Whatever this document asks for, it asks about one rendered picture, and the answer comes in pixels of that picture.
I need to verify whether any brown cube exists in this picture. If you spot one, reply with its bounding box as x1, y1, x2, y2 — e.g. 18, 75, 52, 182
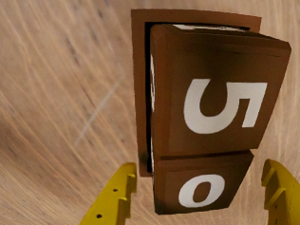
151, 112, 254, 216
150, 24, 291, 156

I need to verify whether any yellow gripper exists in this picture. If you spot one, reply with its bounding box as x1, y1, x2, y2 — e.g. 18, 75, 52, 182
79, 159, 300, 225

